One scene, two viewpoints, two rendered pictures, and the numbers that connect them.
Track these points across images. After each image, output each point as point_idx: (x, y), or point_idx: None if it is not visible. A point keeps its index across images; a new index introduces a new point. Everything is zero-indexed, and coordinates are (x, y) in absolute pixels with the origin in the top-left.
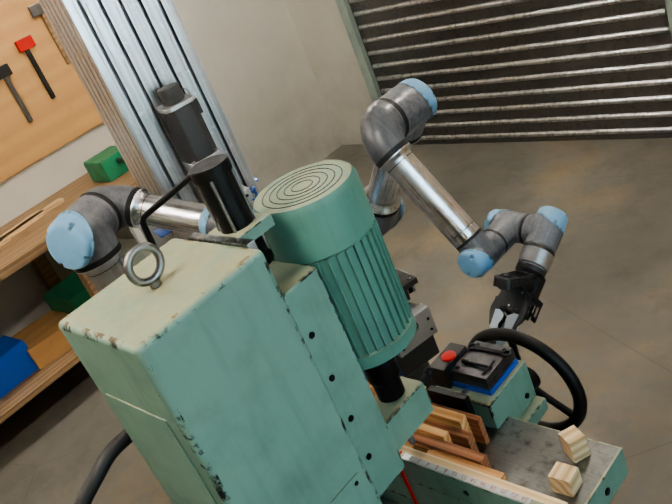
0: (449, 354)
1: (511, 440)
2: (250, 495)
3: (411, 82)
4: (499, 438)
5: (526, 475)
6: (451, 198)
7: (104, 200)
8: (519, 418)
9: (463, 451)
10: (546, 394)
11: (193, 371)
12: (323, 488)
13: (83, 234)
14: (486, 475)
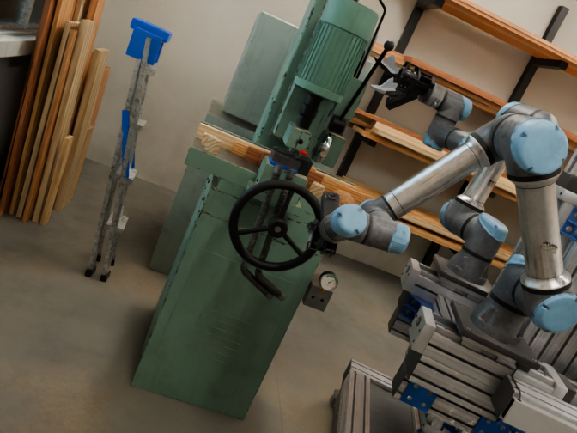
0: (302, 150)
1: (246, 165)
2: (284, 63)
3: (540, 119)
4: (253, 167)
5: (227, 153)
6: (417, 177)
7: (531, 112)
8: (254, 184)
9: (260, 150)
10: (258, 227)
11: (306, 12)
12: (276, 87)
13: (502, 107)
14: (241, 140)
